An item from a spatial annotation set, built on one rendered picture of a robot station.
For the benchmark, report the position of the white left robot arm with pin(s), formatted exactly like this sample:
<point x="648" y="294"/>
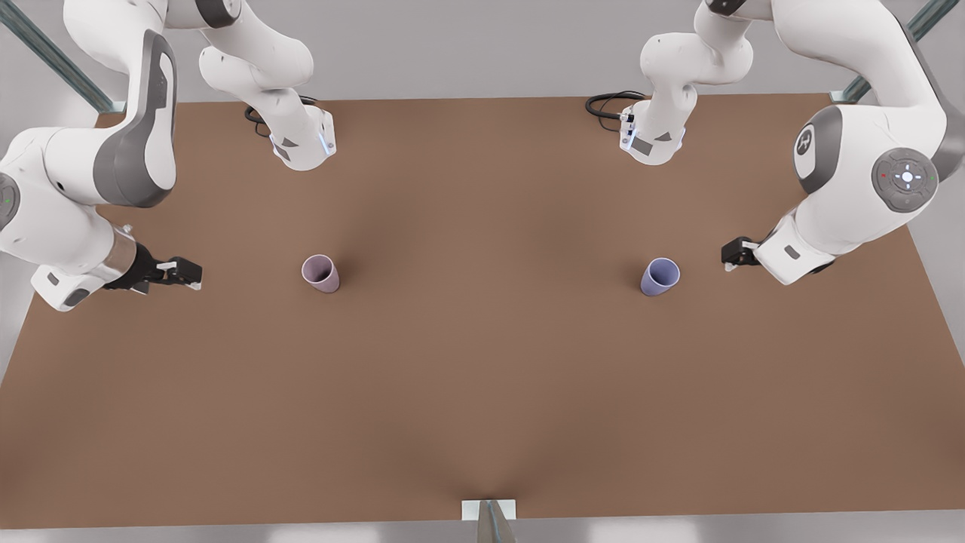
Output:
<point x="852" y="204"/>

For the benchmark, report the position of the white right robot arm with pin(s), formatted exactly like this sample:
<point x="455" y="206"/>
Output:
<point x="143" y="136"/>

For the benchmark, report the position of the silver frame post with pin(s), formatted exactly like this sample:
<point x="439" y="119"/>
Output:
<point x="494" y="524"/>
<point x="886" y="56"/>
<point x="53" y="56"/>

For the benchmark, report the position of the purple cup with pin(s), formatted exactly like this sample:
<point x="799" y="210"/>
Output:
<point x="660" y="277"/>

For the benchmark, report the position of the pink cup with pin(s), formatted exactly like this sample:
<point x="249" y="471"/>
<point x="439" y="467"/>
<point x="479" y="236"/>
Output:
<point x="321" y="273"/>

